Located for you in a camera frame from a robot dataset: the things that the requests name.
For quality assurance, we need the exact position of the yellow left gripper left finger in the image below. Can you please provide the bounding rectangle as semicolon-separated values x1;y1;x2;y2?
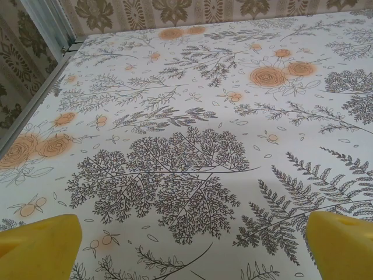
0;213;83;280

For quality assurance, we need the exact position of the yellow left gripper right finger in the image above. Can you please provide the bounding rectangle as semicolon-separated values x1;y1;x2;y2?
305;210;373;280

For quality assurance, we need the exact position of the white floral tablecloth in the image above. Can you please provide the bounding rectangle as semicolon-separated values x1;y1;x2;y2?
0;8;373;280

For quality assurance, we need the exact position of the aluminium table edge rail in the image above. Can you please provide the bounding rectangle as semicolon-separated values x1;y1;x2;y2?
0;40;81;155

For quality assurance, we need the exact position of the aluminium frame post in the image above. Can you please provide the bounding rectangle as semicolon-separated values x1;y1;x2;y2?
22;0;78;64

